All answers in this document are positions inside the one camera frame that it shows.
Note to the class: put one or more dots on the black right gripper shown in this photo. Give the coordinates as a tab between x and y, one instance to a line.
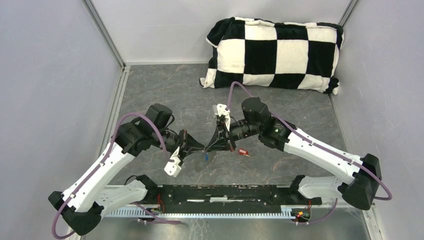
218	142

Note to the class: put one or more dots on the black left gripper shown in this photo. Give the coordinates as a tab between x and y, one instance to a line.
188	144

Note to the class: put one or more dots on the silver metal key holder plate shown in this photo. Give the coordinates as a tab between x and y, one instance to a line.
200	164

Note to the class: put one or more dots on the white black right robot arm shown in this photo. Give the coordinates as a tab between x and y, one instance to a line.
355	178

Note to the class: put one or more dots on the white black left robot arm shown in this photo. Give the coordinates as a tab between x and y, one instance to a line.
134	133

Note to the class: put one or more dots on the red tag key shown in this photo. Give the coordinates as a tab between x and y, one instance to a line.
243	152

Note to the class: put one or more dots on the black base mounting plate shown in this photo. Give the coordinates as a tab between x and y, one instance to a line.
225	199

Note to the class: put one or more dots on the black white checkered pillow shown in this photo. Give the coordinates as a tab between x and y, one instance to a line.
286	55

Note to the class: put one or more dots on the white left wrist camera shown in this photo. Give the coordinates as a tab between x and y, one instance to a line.
173	168

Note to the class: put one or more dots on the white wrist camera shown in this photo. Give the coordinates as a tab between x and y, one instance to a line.
222	115
173	168

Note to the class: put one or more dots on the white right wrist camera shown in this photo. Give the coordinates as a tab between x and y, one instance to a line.
222	115

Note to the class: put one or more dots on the white toothed cable duct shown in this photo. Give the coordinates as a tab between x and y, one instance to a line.
136	212

